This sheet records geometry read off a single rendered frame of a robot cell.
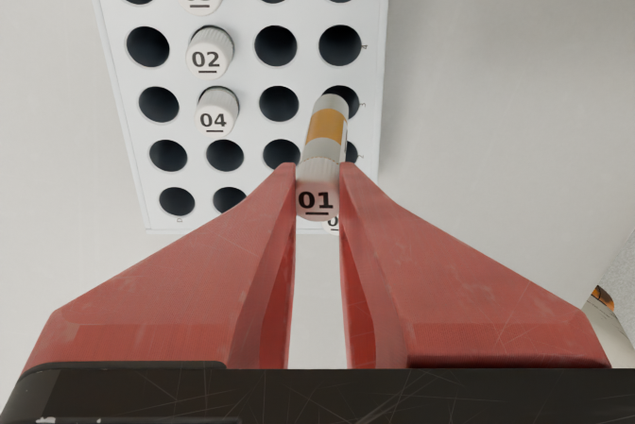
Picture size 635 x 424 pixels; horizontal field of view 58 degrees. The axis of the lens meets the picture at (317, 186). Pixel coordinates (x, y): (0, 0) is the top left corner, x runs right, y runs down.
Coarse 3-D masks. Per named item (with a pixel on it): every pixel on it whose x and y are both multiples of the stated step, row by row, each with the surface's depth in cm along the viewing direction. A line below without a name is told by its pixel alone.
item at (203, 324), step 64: (256, 192) 10; (192, 256) 7; (256, 256) 7; (64, 320) 6; (128, 320) 6; (192, 320) 6; (256, 320) 7; (64, 384) 5; (128, 384) 5; (192, 384) 5; (256, 384) 5; (320, 384) 5; (384, 384) 5; (448, 384) 5; (512, 384) 5; (576, 384) 5
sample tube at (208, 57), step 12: (204, 36) 16; (216, 36) 16; (228, 36) 17; (192, 48) 16; (204, 48) 16; (216, 48) 16; (228, 48) 16; (192, 60) 16; (204, 60) 16; (216, 60) 16; (228, 60) 16; (192, 72) 16; (204, 72) 16; (216, 72) 16
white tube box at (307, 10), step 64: (128, 0) 16; (256, 0) 16; (320, 0) 16; (384, 0) 16; (128, 64) 17; (256, 64) 17; (320, 64) 17; (384, 64) 17; (128, 128) 19; (192, 128) 19; (256, 128) 18; (192, 192) 20
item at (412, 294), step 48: (384, 192) 10; (384, 240) 8; (432, 240) 8; (384, 288) 6; (432, 288) 6; (480, 288) 6; (528, 288) 6; (384, 336) 6; (432, 336) 5; (480, 336) 5; (528, 336) 5; (576, 336) 5
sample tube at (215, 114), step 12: (204, 96) 17; (216, 96) 17; (228, 96) 17; (204, 108) 17; (216, 108) 17; (228, 108) 17; (204, 120) 17; (216, 120) 17; (228, 120) 17; (204, 132) 17; (216, 132) 17; (228, 132) 17
